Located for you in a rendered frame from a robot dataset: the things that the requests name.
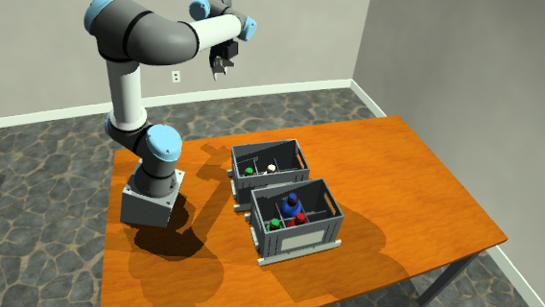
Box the white bottle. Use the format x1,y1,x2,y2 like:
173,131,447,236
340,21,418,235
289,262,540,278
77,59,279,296
263,165,276,175

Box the green bottle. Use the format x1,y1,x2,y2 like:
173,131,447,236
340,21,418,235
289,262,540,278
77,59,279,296
242,168,254,177
265,219,283,232

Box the blue bottle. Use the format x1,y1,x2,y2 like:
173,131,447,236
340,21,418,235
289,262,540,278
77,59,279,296
280,193,301,220

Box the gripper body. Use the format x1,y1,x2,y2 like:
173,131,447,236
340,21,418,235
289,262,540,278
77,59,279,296
211,38,238,60

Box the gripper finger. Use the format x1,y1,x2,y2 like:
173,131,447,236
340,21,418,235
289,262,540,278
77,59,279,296
220,57,234,75
209,48,225,81

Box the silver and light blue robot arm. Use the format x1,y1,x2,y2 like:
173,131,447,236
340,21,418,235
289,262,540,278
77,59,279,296
83,0,256,199

